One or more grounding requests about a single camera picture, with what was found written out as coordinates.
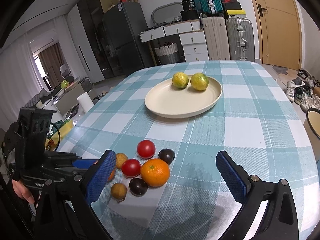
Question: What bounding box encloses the yellow plastic bag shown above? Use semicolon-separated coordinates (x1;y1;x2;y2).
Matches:
45;119;75;151

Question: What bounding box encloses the cream round plate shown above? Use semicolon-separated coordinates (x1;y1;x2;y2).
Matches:
144;75;223;119

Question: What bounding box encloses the black labelled bucket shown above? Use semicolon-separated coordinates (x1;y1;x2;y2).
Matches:
181;0;197;12

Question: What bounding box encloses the beige suitcase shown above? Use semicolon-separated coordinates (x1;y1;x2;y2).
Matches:
201;16;230;61

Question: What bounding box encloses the grey refrigerator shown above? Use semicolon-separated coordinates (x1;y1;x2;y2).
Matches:
101;2;154;75

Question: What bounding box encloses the wooden door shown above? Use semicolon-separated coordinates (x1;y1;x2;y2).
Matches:
246;0;302;71

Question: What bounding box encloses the large orange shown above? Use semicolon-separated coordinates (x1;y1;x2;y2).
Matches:
140;158;170;187

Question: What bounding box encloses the dark purple plum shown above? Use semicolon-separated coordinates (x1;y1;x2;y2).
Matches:
129;177;148;197
158;149;175;165

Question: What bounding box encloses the white paper towel roll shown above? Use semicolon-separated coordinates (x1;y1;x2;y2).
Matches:
77;92;95;114

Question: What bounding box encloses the grey bin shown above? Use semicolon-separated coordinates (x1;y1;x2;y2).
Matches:
79;77;93;93

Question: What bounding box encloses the pile of shoes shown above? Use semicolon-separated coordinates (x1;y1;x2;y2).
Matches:
285;68;320;113

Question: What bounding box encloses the dark glass cabinet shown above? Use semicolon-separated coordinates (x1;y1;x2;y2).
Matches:
77;0;118;79

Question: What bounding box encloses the oval mirror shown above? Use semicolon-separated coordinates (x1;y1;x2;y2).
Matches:
151;2;183;25

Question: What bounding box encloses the person's left hand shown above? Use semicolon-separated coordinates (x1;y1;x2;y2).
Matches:
12;181;35;204

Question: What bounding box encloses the white desk with drawers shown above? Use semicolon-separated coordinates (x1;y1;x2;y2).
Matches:
139;20;209;67

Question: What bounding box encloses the grey low table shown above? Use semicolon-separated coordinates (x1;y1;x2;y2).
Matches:
54;82;85;115

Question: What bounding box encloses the black cable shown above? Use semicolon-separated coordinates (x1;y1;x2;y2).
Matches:
50;123;61;151

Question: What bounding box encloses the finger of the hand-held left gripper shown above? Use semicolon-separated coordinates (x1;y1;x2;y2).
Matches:
72;158;100;175

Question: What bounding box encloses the cream bin with dark rim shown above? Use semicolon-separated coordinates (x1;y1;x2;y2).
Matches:
304;107;320;163

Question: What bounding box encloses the black pot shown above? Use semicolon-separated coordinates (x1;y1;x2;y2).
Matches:
180;10;200;22

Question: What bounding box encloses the green yellow citrus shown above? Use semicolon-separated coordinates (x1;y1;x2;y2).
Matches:
190;73;209;92
172;72;189;90

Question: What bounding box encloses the woven basket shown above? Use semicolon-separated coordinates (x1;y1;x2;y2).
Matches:
154;42;181;65

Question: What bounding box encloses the silver suitcase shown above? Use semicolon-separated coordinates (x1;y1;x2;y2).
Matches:
225;17;256;62

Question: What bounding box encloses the brown curtain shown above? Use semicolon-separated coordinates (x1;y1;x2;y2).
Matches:
37;42;65;90

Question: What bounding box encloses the large black box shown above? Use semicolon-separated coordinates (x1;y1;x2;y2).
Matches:
222;2;242;12

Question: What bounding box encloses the red tomato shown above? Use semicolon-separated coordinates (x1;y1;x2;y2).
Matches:
137;140;156;159
121;159;142;178

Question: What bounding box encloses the white chair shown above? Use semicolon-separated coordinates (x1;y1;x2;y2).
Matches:
59;64;73;80

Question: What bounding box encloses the yellow black box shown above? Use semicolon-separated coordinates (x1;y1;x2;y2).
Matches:
224;9;247;19

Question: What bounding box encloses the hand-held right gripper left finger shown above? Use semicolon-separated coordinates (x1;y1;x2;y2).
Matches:
34;149;117;240

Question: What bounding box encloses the brown longan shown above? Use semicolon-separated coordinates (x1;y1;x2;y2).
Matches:
115;153;129;169
110;183;128;203

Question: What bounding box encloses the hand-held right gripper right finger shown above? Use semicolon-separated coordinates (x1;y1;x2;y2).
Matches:
215;151;299;240

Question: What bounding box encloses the blue white checked tablecloth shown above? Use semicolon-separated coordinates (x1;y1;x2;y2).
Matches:
54;60;316;240

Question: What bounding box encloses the grey floor mat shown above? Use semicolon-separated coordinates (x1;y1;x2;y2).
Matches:
272;65;288;75

